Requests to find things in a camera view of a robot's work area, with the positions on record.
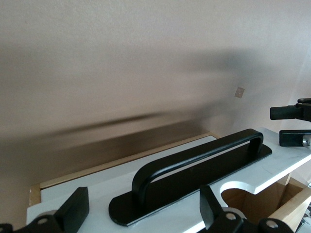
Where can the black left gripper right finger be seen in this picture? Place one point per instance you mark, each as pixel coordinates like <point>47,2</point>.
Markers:
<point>211,211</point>

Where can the white front wooden drawer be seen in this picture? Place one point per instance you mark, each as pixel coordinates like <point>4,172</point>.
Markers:
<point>97,179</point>

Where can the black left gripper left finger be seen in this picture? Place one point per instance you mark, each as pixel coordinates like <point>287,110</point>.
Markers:
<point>73,211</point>

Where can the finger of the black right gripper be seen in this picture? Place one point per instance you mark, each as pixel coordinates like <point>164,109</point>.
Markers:
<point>284,113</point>
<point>291,138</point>

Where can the small brown tape mark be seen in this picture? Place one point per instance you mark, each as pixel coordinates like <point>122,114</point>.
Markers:
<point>239,92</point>

